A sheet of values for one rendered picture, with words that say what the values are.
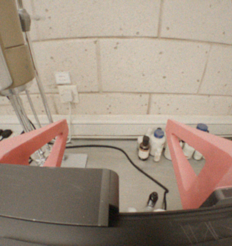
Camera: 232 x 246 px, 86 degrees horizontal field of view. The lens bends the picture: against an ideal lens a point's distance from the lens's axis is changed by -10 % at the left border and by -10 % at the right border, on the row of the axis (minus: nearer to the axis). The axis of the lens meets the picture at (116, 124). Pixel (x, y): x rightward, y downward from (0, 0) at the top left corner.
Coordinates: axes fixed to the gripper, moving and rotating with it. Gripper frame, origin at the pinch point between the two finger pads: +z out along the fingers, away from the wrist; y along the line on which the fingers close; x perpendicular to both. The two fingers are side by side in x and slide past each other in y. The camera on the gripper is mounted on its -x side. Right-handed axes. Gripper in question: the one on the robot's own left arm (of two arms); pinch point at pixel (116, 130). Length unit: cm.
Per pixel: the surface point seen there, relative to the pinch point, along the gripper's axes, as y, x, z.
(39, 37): 30, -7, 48
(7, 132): 56, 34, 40
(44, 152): 21.8, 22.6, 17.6
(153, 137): -15.2, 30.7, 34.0
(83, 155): 15, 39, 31
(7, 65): 19.3, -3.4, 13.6
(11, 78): 19.3, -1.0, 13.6
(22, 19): 21.9, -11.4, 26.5
